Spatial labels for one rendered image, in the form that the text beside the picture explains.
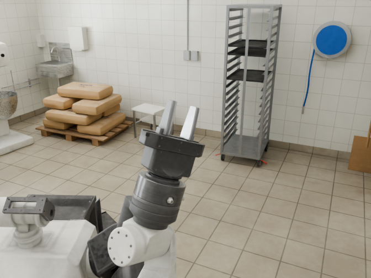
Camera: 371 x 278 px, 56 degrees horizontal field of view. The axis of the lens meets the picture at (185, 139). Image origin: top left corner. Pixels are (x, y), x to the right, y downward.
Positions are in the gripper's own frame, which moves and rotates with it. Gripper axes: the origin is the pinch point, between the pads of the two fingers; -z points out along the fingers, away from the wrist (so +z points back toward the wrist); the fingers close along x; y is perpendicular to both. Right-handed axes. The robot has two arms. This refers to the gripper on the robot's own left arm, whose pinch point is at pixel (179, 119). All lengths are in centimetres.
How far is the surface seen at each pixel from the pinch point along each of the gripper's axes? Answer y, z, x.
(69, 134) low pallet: 439, 76, -91
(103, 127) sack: 409, 53, -125
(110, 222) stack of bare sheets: 229, 114, -93
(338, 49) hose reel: 210, -113, -294
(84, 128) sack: 423, 61, -104
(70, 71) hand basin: 542, -10, -92
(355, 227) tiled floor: 116, 57, -272
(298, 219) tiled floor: 149, 66, -238
